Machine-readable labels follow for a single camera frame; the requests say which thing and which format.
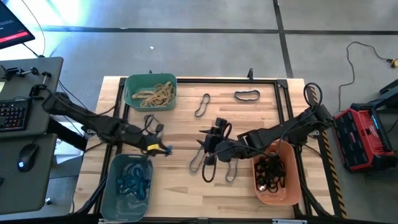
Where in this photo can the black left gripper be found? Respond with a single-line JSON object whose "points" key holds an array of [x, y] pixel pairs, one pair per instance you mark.
{"points": [[149, 143]]}

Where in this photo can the black computer mouse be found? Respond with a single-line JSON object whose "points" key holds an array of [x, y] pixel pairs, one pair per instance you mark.
{"points": [[28, 157]]}

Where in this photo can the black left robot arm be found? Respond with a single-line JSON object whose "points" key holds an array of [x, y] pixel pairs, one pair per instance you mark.
{"points": [[93, 121]]}

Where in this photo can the black clamp mount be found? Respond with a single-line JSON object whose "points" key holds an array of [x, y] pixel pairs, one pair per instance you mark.
{"points": [[35, 91], [12, 72]]}

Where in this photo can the black aluminium table frame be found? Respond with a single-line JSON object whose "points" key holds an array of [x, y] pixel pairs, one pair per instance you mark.
{"points": [[224, 81]]}

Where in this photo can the black monitor with red bar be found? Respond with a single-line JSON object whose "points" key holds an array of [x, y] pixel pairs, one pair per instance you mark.
{"points": [[12, 21]]}

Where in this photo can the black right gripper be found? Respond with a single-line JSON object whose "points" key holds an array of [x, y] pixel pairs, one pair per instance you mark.
{"points": [[224, 149]]}

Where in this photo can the orange plastic basket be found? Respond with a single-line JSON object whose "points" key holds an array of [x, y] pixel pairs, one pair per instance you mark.
{"points": [[293, 186]]}

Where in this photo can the yellow plug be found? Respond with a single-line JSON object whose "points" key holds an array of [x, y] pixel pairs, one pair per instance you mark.
{"points": [[394, 63]]}

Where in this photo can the yellow black hazard tape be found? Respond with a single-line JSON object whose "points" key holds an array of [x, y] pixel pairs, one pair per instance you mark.
{"points": [[334, 174]]}

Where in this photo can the grey-blue plastic basket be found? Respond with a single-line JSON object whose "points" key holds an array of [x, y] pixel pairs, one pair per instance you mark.
{"points": [[107, 199]]}

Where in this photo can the red black power station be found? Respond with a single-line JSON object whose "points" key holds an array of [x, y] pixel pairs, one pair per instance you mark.
{"points": [[360, 140]]}

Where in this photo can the black table edge clamp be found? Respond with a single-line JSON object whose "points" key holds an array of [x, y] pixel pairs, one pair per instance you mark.
{"points": [[250, 74]]}

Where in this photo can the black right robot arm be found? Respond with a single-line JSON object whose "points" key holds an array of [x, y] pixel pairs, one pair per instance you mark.
{"points": [[280, 132]]}

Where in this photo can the black blue equipment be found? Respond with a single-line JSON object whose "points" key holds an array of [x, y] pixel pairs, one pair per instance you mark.
{"points": [[387, 93]]}

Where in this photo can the teal green plastic basket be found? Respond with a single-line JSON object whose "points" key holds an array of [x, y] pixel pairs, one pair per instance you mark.
{"points": [[130, 104]]}

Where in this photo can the black backlit keyboard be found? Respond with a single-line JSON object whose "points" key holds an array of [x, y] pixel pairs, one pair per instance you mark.
{"points": [[14, 115]]}

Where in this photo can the grey desk panel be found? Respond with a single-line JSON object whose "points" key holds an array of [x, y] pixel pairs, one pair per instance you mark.
{"points": [[31, 193], [31, 81]]}

